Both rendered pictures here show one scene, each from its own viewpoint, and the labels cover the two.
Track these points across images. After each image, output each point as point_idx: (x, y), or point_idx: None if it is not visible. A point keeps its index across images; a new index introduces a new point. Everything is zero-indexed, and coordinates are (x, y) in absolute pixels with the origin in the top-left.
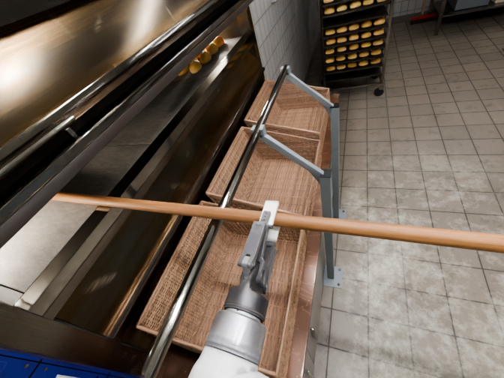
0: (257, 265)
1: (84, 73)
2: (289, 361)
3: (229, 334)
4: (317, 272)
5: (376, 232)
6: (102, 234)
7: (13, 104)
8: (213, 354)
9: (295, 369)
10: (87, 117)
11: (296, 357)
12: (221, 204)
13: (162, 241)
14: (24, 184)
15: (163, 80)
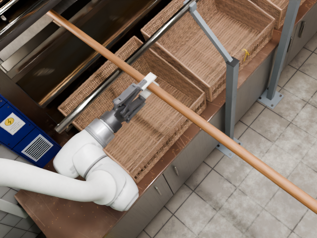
0: (124, 106)
1: None
2: (145, 174)
3: (95, 128)
4: (204, 134)
5: (192, 119)
6: (52, 42)
7: None
8: (85, 132)
9: (146, 180)
10: None
11: (151, 175)
12: (129, 59)
13: (90, 59)
14: (22, 12)
15: None
